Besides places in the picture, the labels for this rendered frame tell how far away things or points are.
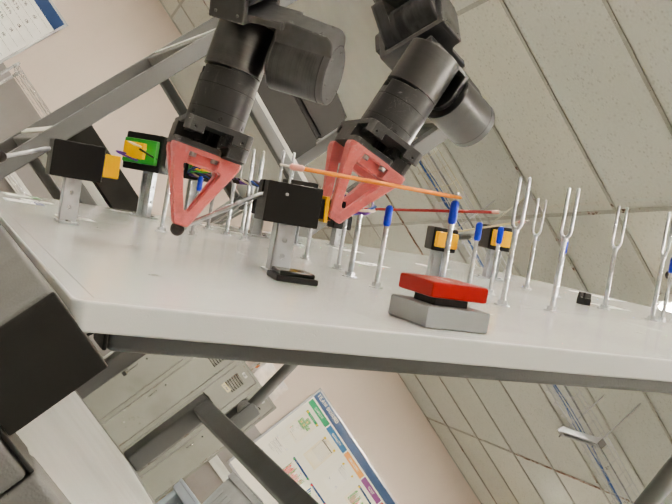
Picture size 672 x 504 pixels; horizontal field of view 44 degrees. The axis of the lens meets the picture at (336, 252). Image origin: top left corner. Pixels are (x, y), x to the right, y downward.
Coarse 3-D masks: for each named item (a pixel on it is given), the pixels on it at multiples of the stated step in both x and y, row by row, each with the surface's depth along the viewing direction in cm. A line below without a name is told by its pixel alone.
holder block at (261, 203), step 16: (272, 192) 81; (288, 192) 82; (304, 192) 82; (320, 192) 83; (256, 208) 84; (272, 208) 81; (288, 208) 82; (304, 208) 82; (320, 208) 83; (288, 224) 82; (304, 224) 82
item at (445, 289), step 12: (408, 276) 64; (420, 276) 63; (432, 276) 66; (408, 288) 64; (420, 288) 62; (432, 288) 61; (444, 288) 61; (456, 288) 62; (468, 288) 62; (480, 288) 63; (432, 300) 62; (444, 300) 63; (456, 300) 62; (468, 300) 62; (480, 300) 63
